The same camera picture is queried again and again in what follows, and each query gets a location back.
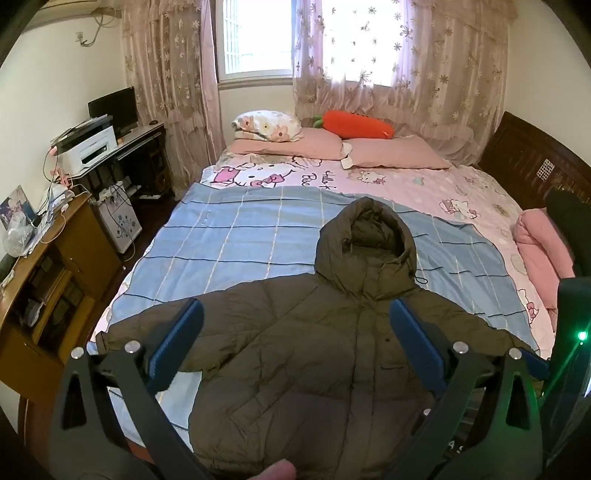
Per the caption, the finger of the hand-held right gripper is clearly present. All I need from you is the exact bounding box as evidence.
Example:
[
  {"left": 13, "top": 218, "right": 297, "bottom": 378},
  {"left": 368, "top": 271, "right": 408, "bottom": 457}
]
[{"left": 524, "top": 348, "right": 553, "bottom": 384}]

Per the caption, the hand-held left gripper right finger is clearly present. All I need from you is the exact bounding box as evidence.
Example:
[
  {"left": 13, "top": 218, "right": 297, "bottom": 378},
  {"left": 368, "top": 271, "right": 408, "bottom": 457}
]
[{"left": 383, "top": 298, "right": 544, "bottom": 480}]

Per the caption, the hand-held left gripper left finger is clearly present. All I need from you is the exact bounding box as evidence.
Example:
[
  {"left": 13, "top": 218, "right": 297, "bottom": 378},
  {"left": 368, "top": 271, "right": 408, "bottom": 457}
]
[{"left": 50, "top": 298, "right": 218, "bottom": 480}]

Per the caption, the olive hooded puffer jacket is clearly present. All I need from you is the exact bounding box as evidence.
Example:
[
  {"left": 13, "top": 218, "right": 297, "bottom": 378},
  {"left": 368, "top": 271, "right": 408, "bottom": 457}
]
[{"left": 90, "top": 196, "right": 541, "bottom": 480}]

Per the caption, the person's left hand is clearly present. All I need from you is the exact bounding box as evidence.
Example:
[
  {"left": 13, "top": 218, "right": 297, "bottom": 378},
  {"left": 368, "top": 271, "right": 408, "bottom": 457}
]
[{"left": 247, "top": 459, "right": 297, "bottom": 480}]

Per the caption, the folded pink quilt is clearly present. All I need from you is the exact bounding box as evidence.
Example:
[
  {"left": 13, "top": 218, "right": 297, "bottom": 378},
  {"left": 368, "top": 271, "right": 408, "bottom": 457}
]
[{"left": 514, "top": 208, "right": 578, "bottom": 324}]

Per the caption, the blue checked blanket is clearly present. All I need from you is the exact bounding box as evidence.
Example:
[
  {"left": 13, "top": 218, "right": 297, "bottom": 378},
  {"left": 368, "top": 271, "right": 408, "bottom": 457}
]
[{"left": 95, "top": 182, "right": 541, "bottom": 361}]

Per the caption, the small white floral cabinet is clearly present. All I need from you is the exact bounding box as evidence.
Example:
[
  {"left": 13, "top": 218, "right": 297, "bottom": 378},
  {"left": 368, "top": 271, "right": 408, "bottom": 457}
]
[{"left": 90, "top": 182, "right": 143, "bottom": 254}]

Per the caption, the brown wooden cabinet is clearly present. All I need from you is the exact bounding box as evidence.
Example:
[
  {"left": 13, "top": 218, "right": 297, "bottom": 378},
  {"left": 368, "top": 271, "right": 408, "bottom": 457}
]
[{"left": 0, "top": 191, "right": 123, "bottom": 407}]

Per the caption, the dark cloth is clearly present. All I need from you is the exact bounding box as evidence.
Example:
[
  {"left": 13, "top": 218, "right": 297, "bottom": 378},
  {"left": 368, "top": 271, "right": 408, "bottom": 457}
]
[{"left": 545, "top": 189, "right": 591, "bottom": 278}]

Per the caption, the pink cartoon bedsheet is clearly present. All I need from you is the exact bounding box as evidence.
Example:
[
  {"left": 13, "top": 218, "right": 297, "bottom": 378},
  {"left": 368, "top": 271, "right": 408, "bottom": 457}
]
[{"left": 90, "top": 152, "right": 557, "bottom": 361}]

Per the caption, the clear plastic bag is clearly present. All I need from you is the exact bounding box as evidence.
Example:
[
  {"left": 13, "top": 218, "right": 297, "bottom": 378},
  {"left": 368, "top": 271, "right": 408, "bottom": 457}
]
[{"left": 2, "top": 217, "right": 35, "bottom": 258}]

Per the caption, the pink pillow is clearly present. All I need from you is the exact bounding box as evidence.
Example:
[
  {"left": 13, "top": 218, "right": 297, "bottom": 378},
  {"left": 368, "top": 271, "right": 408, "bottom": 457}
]
[
  {"left": 226, "top": 127, "right": 352, "bottom": 160},
  {"left": 344, "top": 135, "right": 452, "bottom": 171}
]

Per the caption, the black computer desk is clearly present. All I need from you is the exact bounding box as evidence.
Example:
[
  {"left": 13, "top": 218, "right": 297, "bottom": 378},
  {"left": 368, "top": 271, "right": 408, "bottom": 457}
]
[{"left": 65, "top": 122, "right": 174, "bottom": 204}]

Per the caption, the white printer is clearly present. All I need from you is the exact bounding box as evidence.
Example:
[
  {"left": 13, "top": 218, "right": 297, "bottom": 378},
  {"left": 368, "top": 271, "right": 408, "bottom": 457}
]
[{"left": 52, "top": 115, "right": 118, "bottom": 175}]

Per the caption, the dark wooden headboard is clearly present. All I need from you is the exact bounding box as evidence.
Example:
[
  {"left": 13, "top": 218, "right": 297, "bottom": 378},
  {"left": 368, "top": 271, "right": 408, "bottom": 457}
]
[{"left": 478, "top": 111, "right": 591, "bottom": 213}]

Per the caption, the orange carrot plush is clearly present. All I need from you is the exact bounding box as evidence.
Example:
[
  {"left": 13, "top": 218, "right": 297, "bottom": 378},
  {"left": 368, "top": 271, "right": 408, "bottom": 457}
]
[{"left": 311, "top": 111, "right": 396, "bottom": 140}]

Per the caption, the white floral pillow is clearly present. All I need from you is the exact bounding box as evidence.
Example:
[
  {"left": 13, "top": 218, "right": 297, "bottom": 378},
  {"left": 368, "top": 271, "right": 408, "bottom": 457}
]
[{"left": 231, "top": 110, "right": 303, "bottom": 141}]

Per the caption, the black computer monitor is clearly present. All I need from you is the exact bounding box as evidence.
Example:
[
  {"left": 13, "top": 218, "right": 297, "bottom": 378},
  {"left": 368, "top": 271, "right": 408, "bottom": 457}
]
[{"left": 88, "top": 86, "right": 139, "bottom": 137}]

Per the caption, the wide floral lace curtain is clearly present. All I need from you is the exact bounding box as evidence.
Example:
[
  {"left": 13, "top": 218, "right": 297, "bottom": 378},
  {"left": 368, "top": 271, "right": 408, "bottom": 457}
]
[{"left": 292, "top": 0, "right": 511, "bottom": 167}]

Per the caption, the narrow floral lace curtain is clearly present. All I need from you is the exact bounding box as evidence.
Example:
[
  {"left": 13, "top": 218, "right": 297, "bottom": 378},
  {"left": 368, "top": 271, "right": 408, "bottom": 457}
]
[{"left": 121, "top": 0, "right": 227, "bottom": 162}]

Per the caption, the white framed window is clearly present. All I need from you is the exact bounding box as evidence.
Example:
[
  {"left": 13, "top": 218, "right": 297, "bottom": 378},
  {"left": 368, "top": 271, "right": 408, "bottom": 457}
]
[{"left": 215, "top": 0, "right": 296, "bottom": 90}]

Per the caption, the white air conditioner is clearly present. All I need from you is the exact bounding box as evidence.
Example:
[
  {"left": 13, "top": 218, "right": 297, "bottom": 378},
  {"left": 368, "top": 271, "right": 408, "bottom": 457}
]
[{"left": 28, "top": 0, "right": 100, "bottom": 28}]

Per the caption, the photo frame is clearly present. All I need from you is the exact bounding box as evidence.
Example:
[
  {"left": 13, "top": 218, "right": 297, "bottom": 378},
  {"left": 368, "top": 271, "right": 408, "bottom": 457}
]
[{"left": 0, "top": 185, "right": 38, "bottom": 232}]

